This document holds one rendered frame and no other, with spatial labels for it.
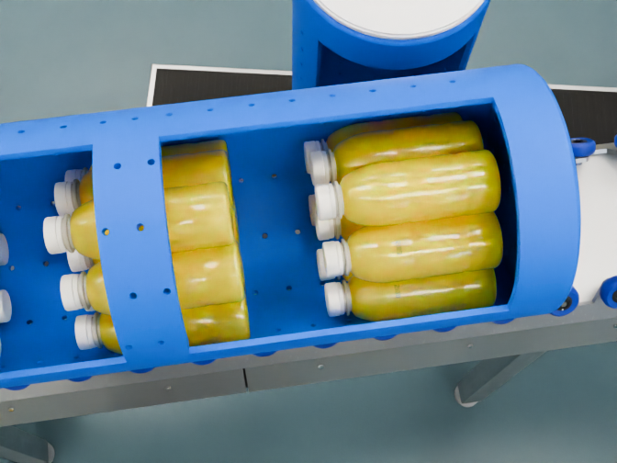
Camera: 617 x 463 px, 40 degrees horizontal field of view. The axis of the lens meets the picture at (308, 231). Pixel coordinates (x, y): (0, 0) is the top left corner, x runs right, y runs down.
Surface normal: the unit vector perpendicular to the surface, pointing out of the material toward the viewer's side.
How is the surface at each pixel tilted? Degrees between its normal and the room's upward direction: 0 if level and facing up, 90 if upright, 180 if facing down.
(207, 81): 0
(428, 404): 0
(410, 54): 90
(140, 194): 5
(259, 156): 61
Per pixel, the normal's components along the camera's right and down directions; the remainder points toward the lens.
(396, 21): 0.02, -0.35
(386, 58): -0.12, 0.93
